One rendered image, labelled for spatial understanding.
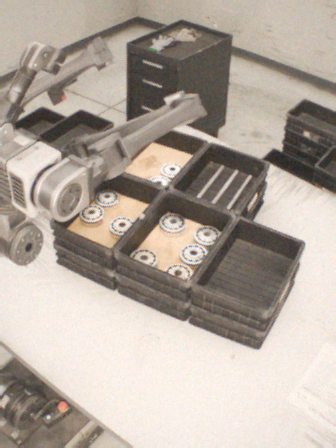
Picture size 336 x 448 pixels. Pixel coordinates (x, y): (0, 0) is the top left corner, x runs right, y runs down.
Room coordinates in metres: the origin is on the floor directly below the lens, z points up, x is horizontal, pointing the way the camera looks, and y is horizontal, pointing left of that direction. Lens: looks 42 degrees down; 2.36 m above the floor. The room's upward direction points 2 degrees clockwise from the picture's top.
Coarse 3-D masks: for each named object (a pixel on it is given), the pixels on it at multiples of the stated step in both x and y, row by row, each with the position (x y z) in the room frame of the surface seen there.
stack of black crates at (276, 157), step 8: (272, 152) 2.90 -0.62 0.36; (280, 152) 2.89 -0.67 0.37; (272, 160) 2.91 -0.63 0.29; (280, 160) 2.89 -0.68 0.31; (288, 160) 2.85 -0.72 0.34; (296, 160) 2.82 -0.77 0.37; (280, 168) 2.85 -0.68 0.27; (288, 168) 2.85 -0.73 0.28; (296, 168) 2.82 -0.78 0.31; (304, 168) 2.78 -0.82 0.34; (312, 168) 2.75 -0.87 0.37; (296, 176) 2.78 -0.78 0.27; (304, 176) 2.78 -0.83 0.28; (312, 176) 2.74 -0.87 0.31
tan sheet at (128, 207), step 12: (120, 204) 1.78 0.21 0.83; (132, 204) 1.78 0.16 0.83; (144, 204) 1.79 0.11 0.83; (108, 216) 1.71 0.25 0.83; (132, 216) 1.71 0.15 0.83; (72, 228) 1.63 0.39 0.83; (84, 228) 1.63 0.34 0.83; (96, 228) 1.63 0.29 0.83; (108, 228) 1.64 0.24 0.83; (96, 240) 1.57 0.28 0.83; (108, 240) 1.57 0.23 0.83
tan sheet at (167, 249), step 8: (192, 224) 1.68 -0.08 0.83; (200, 224) 1.68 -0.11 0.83; (152, 232) 1.63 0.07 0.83; (160, 232) 1.63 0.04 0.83; (192, 232) 1.63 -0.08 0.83; (152, 240) 1.58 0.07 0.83; (160, 240) 1.58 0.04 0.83; (168, 240) 1.59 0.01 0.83; (176, 240) 1.59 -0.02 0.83; (184, 240) 1.59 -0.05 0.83; (192, 240) 1.59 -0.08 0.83; (144, 248) 1.54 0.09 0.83; (152, 248) 1.54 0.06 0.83; (160, 248) 1.54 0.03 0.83; (168, 248) 1.54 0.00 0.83; (176, 248) 1.54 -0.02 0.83; (160, 256) 1.50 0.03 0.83; (168, 256) 1.50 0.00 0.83; (176, 256) 1.50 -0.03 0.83; (160, 264) 1.46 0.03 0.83; (168, 264) 1.46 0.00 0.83; (192, 272) 1.43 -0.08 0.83
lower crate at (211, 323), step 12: (192, 312) 1.28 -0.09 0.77; (204, 312) 1.25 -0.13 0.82; (276, 312) 1.25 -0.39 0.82; (192, 324) 1.27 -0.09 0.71; (204, 324) 1.26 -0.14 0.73; (216, 324) 1.24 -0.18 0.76; (228, 324) 1.20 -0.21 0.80; (228, 336) 1.21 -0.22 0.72; (240, 336) 1.19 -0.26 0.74; (252, 336) 1.17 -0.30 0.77; (264, 336) 1.18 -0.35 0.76; (252, 348) 1.16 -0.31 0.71
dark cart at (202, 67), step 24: (168, 24) 3.70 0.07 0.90; (192, 24) 3.75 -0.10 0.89; (144, 48) 3.25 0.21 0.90; (168, 48) 3.34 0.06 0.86; (192, 48) 3.36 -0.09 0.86; (216, 48) 3.40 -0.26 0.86; (144, 72) 3.27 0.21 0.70; (168, 72) 3.15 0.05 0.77; (192, 72) 3.19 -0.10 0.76; (216, 72) 3.42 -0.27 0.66; (144, 96) 3.27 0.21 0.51; (216, 96) 3.44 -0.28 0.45; (216, 120) 3.46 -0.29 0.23
